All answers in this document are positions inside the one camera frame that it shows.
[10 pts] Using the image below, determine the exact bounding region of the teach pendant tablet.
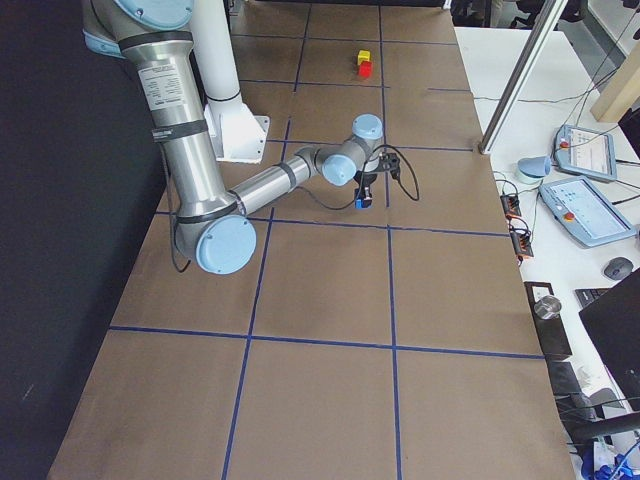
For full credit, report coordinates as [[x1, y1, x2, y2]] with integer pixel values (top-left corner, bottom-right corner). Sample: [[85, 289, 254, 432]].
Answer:
[[539, 176, 636, 248], [553, 124, 617, 182]]

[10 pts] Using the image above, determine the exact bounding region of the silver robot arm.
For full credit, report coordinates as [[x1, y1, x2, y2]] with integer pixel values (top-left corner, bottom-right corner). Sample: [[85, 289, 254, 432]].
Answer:
[[82, 1, 400, 275]]

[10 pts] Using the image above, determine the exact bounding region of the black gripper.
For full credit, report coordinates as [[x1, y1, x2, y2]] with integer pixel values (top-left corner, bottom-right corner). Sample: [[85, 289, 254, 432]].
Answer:
[[355, 153, 401, 200]]

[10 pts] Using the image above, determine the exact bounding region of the black keyboard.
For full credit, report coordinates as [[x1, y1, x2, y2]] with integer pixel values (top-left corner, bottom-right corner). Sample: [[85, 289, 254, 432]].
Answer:
[[574, 288, 609, 308]]

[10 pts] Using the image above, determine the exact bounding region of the red wooden cube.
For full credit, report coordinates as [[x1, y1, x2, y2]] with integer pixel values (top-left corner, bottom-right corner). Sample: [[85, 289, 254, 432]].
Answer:
[[358, 60, 373, 79]]

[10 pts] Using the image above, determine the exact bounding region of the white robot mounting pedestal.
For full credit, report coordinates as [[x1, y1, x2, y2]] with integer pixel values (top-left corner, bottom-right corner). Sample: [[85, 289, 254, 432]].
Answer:
[[189, 0, 270, 164]]

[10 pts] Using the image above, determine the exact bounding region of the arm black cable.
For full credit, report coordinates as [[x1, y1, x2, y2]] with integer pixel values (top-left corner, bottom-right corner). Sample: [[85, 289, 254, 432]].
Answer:
[[167, 143, 421, 274]]

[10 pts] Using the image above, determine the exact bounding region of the metal cup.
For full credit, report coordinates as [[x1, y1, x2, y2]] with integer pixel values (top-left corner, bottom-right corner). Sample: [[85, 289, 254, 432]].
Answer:
[[533, 295, 562, 320]]

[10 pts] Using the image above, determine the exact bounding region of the blue wooden cube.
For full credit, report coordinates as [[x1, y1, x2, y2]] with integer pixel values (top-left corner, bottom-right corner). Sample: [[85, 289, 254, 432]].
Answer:
[[355, 199, 372, 209]]

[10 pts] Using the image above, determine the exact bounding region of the orange black connector box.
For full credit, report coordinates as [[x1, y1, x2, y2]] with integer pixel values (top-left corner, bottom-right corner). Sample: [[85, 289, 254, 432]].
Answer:
[[500, 193, 522, 218]]

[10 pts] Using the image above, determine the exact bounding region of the black laptop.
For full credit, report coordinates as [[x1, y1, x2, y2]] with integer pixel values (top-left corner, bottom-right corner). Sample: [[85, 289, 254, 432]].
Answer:
[[579, 270, 639, 411]]

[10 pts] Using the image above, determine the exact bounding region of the aluminium frame post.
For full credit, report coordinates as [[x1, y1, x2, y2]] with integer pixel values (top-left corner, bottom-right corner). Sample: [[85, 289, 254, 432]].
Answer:
[[479, 0, 568, 154]]

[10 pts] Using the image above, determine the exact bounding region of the yellow wooden cube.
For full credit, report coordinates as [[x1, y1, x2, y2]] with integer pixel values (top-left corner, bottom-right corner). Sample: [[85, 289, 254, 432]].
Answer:
[[357, 49, 371, 66]]

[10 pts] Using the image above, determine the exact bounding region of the near teach pendant tablet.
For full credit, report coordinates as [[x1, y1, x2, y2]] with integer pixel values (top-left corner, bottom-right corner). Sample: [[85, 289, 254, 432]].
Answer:
[[539, 176, 636, 248]]

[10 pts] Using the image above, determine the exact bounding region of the black flat box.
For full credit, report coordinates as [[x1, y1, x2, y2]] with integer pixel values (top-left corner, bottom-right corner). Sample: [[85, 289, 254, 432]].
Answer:
[[524, 281, 572, 361]]

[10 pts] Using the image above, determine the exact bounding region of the far teach pendant tablet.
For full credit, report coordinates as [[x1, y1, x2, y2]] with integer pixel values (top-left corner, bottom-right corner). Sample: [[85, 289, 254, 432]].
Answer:
[[553, 124, 617, 182]]

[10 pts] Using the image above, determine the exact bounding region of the black computer mouse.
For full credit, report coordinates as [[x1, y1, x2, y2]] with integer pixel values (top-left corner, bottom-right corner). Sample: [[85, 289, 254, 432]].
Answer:
[[603, 257, 634, 281]]

